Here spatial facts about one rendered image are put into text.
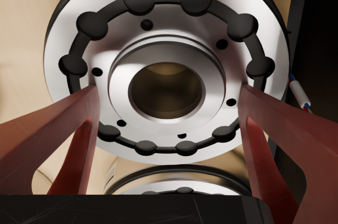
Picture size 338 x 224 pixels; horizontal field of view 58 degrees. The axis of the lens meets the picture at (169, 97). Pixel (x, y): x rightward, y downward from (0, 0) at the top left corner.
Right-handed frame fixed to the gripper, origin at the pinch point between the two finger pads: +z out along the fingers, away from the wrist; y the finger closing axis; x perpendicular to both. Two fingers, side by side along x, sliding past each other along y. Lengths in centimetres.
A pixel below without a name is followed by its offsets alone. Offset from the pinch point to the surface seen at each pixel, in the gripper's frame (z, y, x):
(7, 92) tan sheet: 4.1, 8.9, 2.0
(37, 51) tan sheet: 4.0, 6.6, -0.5
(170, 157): 1.0, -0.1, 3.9
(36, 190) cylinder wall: 3.0, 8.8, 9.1
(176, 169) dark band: 1.7, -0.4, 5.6
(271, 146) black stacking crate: 4.8, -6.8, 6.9
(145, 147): 1.3, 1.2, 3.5
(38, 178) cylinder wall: 3.9, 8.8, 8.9
